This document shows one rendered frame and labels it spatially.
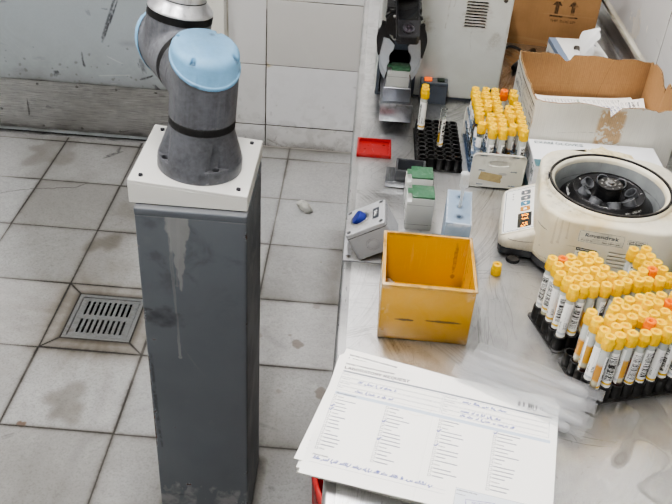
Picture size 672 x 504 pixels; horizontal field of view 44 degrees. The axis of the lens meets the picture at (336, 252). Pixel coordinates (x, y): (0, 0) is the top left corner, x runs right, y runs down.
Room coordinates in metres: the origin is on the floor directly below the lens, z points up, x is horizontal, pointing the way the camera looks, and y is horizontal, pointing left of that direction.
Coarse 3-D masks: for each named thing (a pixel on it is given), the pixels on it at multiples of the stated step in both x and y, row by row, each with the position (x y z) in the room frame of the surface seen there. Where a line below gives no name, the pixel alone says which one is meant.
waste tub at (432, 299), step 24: (384, 240) 1.03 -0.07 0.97; (408, 240) 1.05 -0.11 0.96; (432, 240) 1.05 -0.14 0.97; (456, 240) 1.05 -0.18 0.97; (384, 264) 0.96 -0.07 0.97; (408, 264) 1.05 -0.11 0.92; (432, 264) 1.05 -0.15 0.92; (456, 264) 1.05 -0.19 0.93; (384, 288) 0.92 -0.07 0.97; (408, 288) 0.92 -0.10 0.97; (432, 288) 0.92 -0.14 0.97; (456, 288) 0.92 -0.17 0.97; (384, 312) 0.92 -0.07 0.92; (408, 312) 0.92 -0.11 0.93; (432, 312) 0.92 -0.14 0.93; (456, 312) 0.92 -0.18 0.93; (384, 336) 0.92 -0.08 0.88; (408, 336) 0.92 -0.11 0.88; (432, 336) 0.92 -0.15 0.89; (456, 336) 0.92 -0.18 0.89
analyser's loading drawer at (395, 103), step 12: (384, 84) 1.68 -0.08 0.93; (408, 84) 1.68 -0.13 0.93; (384, 96) 1.63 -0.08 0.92; (396, 96) 1.63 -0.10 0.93; (408, 96) 1.63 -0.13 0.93; (384, 108) 1.58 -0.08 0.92; (396, 108) 1.58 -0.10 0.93; (408, 108) 1.58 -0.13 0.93; (384, 120) 1.58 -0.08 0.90; (396, 120) 1.58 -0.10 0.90; (408, 120) 1.58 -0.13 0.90
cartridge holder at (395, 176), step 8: (400, 160) 1.39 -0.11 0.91; (408, 160) 1.39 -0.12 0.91; (416, 160) 1.39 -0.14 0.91; (392, 168) 1.39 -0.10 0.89; (400, 168) 1.39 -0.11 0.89; (408, 168) 1.39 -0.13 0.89; (392, 176) 1.36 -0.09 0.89; (400, 176) 1.34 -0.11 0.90; (392, 184) 1.34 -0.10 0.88; (400, 184) 1.34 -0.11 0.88
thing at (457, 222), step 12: (456, 192) 1.18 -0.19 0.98; (468, 192) 1.18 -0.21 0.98; (456, 204) 1.14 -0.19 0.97; (468, 204) 1.14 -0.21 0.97; (444, 216) 1.15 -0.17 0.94; (456, 216) 1.11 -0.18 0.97; (468, 216) 1.11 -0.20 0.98; (444, 228) 1.09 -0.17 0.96; (456, 228) 1.09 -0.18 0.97; (468, 228) 1.08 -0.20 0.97
